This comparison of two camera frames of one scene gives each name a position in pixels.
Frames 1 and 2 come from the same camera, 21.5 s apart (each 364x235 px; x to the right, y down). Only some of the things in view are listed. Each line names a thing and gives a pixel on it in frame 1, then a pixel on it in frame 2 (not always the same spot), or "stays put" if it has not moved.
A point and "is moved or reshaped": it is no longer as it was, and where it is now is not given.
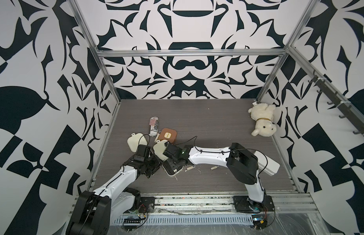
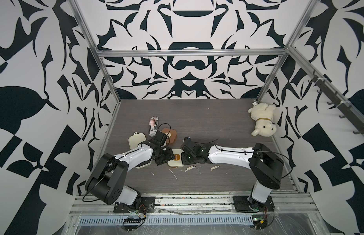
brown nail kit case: [169, 134] stays put
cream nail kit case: [171, 167] is moved or reshaped
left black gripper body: [152, 164] -> [166, 155]
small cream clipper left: [190, 168] stays put
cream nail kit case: [135, 140] stays put
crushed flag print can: [153, 126] stays put
